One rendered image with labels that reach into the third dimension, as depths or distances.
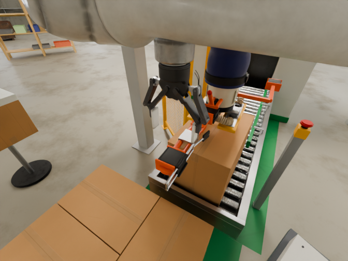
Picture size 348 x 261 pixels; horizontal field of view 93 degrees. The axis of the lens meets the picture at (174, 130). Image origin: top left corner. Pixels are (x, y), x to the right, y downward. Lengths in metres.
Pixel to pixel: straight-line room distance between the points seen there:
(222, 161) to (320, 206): 1.56
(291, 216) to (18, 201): 2.74
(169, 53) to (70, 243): 1.17
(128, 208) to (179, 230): 0.37
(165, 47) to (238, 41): 0.21
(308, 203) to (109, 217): 1.92
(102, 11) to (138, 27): 0.04
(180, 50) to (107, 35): 0.17
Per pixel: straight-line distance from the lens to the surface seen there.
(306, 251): 1.00
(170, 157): 0.57
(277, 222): 2.03
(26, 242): 1.43
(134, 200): 1.28
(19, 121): 2.03
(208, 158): 0.95
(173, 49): 0.36
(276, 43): 0.20
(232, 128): 0.96
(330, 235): 2.22
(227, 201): 1.30
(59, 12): 0.23
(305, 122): 1.32
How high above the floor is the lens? 1.64
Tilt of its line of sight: 38 degrees down
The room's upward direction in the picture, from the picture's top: straight up
